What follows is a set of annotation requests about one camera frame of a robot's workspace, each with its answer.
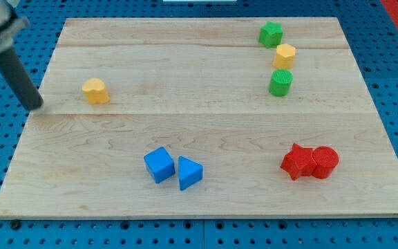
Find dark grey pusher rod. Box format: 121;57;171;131
0;47;44;111

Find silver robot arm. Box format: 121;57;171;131
0;0;44;111

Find yellow heart block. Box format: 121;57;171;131
82;78;110;104

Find blue cube block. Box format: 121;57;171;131
144;147;176;184

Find wooden board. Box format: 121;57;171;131
0;17;398;220

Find blue triangle block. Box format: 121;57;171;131
178;156;203;191

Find green star block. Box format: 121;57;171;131
258;21;283;48

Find green cylinder block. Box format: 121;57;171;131
268;69;294;97

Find yellow hexagon block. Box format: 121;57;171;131
273;44;296;69

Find red star block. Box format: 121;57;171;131
281;143;317;181

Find red cylinder block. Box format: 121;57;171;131
312;146;339;179

